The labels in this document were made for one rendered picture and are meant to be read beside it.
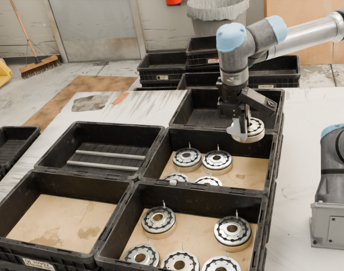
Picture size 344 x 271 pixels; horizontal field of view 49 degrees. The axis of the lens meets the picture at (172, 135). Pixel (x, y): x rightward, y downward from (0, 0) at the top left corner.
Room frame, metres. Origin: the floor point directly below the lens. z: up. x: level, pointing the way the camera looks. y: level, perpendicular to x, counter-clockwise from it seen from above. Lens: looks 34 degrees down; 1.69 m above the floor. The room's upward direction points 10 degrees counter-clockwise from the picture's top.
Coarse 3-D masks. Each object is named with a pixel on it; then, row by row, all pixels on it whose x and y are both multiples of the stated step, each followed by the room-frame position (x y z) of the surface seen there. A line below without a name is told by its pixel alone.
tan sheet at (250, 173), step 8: (168, 160) 1.10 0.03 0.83; (232, 160) 1.04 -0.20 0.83; (240, 160) 1.03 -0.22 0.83; (248, 160) 1.02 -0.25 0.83; (256, 160) 1.02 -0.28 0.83; (264, 160) 1.01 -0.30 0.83; (168, 168) 1.06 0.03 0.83; (200, 168) 1.03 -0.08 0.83; (232, 168) 1.00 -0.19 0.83; (240, 168) 0.99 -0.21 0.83; (248, 168) 0.98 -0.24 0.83; (256, 168) 0.98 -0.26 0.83; (264, 168) 0.97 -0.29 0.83; (160, 176) 1.02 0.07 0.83; (192, 176) 0.99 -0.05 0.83; (200, 176) 0.98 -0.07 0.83; (216, 176) 0.97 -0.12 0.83; (224, 176) 0.96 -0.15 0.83; (232, 176) 0.96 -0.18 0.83; (240, 176) 0.95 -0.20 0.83; (248, 176) 0.94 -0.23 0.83; (256, 176) 0.94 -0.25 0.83; (264, 176) 0.93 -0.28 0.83; (224, 184) 0.92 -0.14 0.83; (232, 184) 0.92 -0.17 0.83; (240, 184) 0.91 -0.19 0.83; (248, 184) 0.90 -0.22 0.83; (256, 184) 0.90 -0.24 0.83
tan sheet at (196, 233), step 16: (192, 224) 0.78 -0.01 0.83; (208, 224) 0.77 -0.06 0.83; (256, 224) 0.74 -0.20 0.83; (128, 240) 0.76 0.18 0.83; (144, 240) 0.75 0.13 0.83; (160, 240) 0.74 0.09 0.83; (176, 240) 0.73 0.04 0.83; (192, 240) 0.72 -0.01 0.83; (208, 240) 0.71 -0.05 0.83; (160, 256) 0.68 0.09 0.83; (208, 256) 0.66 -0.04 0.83; (240, 256) 0.64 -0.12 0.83
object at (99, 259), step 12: (132, 192) 0.85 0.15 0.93; (216, 192) 0.79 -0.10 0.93; (228, 192) 0.78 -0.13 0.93; (240, 192) 0.77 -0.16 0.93; (264, 204) 0.71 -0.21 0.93; (120, 216) 0.76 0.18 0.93; (264, 216) 0.67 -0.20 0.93; (108, 240) 0.69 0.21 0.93; (96, 252) 0.65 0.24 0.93; (252, 252) 0.57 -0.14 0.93; (108, 264) 0.62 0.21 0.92; (120, 264) 0.60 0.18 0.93; (132, 264) 0.60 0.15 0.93; (252, 264) 0.55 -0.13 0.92
